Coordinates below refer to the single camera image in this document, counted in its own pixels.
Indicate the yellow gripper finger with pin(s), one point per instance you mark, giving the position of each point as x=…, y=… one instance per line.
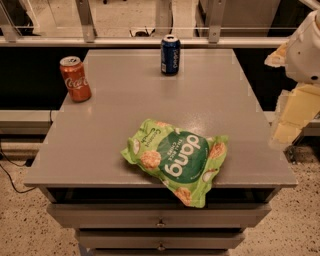
x=294, y=110
x=277, y=58

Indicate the blue pepsi can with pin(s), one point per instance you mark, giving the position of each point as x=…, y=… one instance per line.
x=170, y=55

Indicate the metal railing frame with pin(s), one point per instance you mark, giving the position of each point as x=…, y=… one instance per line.
x=143, y=23

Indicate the grey drawer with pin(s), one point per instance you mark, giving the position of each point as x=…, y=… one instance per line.
x=159, y=239
x=90, y=216

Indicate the orange coca-cola can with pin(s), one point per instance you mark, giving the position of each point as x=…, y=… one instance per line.
x=72, y=70

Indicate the green rice chip bag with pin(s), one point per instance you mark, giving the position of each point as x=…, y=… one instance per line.
x=186, y=163

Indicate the grey drawer cabinet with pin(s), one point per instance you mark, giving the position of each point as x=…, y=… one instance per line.
x=80, y=161

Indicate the top grey drawer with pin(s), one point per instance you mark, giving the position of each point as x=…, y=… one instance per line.
x=90, y=216

